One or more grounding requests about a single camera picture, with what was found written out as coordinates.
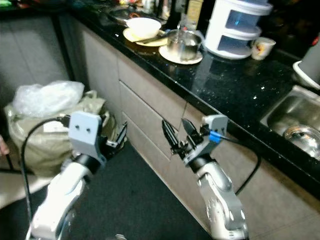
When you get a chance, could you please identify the steel bowl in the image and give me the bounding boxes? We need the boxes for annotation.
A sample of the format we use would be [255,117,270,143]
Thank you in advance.
[282,125,320,160]

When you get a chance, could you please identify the white tiered storage container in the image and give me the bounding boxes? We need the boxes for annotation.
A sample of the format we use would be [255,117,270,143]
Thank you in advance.
[205,0,274,60]

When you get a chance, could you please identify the white patterned plate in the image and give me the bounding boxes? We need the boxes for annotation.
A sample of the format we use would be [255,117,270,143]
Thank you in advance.
[158,45,204,66]

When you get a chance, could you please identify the olive green sack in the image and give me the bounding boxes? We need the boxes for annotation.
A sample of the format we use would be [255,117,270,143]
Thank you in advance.
[5,90,112,177]

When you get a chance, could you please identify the stainless steel sink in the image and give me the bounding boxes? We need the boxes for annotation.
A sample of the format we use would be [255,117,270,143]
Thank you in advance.
[260,85,320,162]

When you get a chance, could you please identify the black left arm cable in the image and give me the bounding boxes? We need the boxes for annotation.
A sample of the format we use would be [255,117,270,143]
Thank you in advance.
[19,115,72,223]

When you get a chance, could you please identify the grey kitchen cabinet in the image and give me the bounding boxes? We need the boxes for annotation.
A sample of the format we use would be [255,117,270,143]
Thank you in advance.
[67,17,320,240]

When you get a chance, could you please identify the yellow carton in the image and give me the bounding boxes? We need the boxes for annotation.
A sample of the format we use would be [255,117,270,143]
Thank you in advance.
[185,0,205,31]

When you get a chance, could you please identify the metal utensil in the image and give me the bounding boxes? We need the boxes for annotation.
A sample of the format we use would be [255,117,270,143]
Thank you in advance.
[136,32,170,46]

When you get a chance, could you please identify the white printed mug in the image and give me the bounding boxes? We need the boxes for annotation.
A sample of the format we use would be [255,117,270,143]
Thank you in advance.
[251,37,277,61]

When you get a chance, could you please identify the black cable with blue plug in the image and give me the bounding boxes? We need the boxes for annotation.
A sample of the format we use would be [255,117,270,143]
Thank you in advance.
[202,127,262,197]

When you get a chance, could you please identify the light grey left wrist camera mount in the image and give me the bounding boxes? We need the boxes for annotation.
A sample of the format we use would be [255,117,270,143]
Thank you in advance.
[68,111,107,162]

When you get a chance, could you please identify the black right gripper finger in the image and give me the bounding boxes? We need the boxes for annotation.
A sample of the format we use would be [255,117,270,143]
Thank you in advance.
[161,119,183,154]
[181,118,202,144]

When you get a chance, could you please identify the yellow plate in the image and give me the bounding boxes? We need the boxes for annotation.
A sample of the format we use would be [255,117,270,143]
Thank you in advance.
[123,27,169,48]

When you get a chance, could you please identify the white dish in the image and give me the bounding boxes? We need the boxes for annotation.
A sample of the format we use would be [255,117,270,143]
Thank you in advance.
[292,60,320,91]

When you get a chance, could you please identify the glass pan lid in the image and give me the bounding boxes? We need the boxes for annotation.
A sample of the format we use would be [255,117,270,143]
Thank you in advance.
[107,6,147,26]

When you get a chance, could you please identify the light grey right wrist camera mount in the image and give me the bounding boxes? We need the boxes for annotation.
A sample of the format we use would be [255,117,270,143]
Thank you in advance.
[182,114,229,167]

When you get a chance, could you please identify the clear plastic bag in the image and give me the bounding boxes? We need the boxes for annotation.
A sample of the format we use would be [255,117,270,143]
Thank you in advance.
[12,80,85,119]

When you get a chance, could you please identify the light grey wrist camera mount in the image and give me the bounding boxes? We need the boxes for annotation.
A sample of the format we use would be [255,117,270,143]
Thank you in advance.
[182,114,229,167]
[68,111,107,162]

